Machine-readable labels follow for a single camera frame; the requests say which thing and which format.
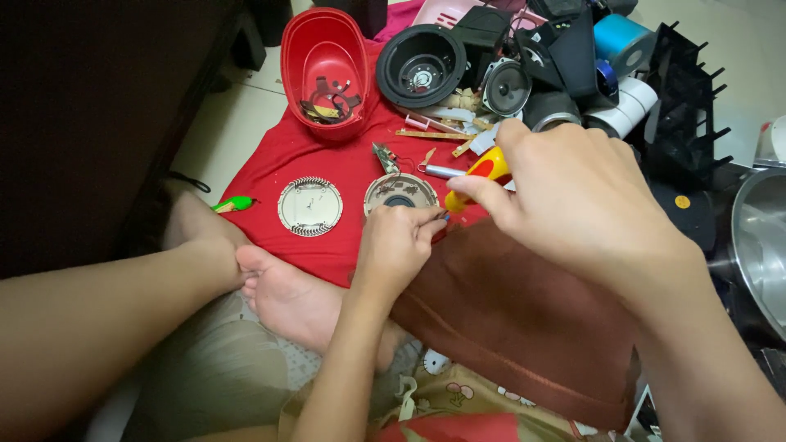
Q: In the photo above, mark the person's left hand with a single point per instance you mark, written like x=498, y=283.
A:
x=393, y=242

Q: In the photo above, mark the person's right hand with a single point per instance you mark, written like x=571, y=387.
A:
x=577, y=196

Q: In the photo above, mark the person's left fingers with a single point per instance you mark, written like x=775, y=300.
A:
x=423, y=221

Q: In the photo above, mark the small red blue part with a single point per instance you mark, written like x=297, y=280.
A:
x=443, y=218

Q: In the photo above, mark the silver metal cylinder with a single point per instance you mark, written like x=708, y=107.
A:
x=442, y=171

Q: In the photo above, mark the green circuit board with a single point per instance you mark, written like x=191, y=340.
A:
x=385, y=158

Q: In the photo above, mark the short tan circuit strip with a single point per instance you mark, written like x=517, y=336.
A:
x=463, y=147

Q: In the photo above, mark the long tan circuit strip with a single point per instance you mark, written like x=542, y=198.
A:
x=430, y=134

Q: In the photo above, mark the red cloth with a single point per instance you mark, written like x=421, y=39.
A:
x=344, y=178

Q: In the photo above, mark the round silver heatsink plate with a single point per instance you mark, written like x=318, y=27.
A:
x=310, y=206

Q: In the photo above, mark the black round speaker housing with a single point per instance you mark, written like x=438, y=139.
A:
x=421, y=66

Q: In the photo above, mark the silver cone loudspeaker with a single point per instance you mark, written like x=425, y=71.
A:
x=506, y=88

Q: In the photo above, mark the black grey cylindrical speaker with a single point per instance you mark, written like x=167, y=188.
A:
x=549, y=110

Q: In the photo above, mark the red plastic housing shell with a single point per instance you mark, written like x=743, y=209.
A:
x=325, y=70

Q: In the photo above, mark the black speaker box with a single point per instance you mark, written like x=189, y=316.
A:
x=482, y=37

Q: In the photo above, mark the pink plastic tray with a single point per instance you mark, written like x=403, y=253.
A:
x=445, y=12

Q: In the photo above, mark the white cylindrical speaker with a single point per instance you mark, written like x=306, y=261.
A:
x=626, y=105

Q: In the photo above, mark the black cap with yellow sticker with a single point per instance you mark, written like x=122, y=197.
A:
x=685, y=209

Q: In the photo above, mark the blue cylindrical speaker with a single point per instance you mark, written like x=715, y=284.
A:
x=621, y=40

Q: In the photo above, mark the black plastic rack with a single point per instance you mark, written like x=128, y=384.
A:
x=685, y=104

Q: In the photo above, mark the stainless steel bowl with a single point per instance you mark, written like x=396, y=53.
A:
x=758, y=251

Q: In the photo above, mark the dark wooden furniture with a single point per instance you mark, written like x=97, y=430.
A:
x=92, y=123

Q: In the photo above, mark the round grey base plate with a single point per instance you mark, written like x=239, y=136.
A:
x=399, y=191

